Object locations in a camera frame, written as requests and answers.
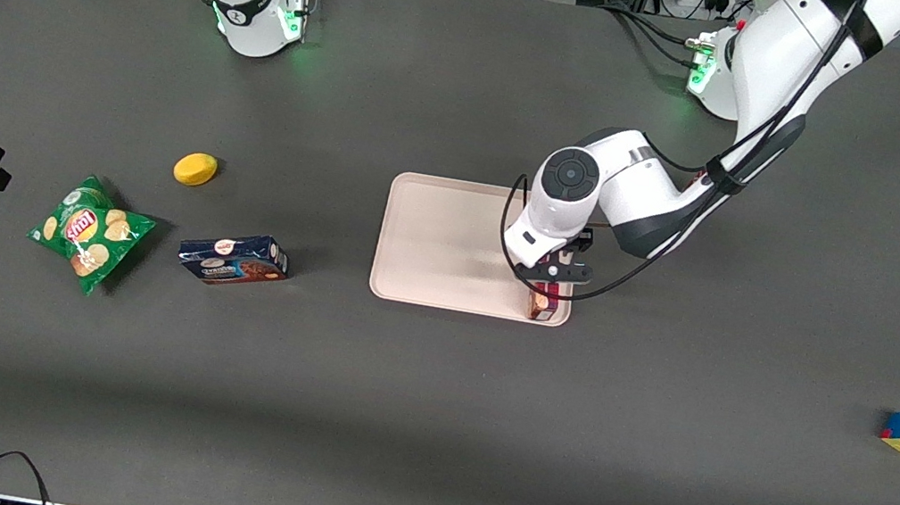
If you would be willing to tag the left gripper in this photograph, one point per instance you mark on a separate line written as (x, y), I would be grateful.
(582, 243)

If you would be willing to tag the red cookie box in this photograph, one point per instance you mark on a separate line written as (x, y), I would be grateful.
(541, 305)

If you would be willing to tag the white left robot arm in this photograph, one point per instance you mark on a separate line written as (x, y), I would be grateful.
(790, 44)

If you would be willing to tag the pale pink plastic tray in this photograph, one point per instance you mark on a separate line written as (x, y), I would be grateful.
(442, 242)

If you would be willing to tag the dark blue cookie box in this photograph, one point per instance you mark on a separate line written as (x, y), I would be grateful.
(232, 259)

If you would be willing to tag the green chips bag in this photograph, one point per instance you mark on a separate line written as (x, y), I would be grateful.
(87, 231)

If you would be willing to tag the dark grey table mat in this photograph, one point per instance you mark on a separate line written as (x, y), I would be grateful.
(422, 429)

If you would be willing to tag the yellow lemon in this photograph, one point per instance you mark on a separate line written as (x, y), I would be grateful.
(195, 169)

